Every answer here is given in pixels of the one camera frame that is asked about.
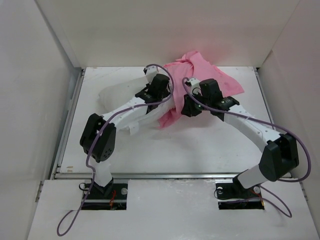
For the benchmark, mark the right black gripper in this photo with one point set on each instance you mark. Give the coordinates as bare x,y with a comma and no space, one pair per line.
188,109

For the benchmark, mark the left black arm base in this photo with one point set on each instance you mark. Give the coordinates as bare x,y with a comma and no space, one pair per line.
118,190

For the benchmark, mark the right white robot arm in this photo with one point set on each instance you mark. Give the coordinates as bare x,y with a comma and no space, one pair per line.
279,151

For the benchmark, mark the front aluminium rail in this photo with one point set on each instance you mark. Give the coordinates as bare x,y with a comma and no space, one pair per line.
65,176

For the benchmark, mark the white pillow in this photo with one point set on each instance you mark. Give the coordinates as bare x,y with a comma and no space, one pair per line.
122,96

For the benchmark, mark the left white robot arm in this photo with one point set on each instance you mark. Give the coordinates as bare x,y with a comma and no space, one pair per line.
99,135

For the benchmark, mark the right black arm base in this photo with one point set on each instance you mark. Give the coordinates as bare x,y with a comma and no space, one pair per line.
230,190

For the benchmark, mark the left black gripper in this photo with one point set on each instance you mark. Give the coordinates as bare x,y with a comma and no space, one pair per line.
165,93

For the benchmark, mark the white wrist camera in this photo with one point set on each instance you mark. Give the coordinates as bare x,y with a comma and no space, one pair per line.
150,72
194,85

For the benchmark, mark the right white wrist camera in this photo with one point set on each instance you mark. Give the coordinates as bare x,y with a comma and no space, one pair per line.
194,85

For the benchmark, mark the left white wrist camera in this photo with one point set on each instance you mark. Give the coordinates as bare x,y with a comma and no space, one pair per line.
150,72

